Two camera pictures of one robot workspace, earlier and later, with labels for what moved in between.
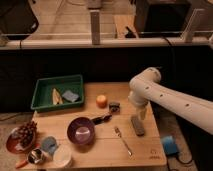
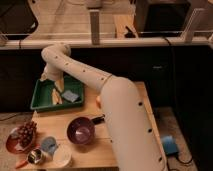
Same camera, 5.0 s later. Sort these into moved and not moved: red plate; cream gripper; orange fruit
Moved: cream gripper
Not moved: orange fruit; red plate
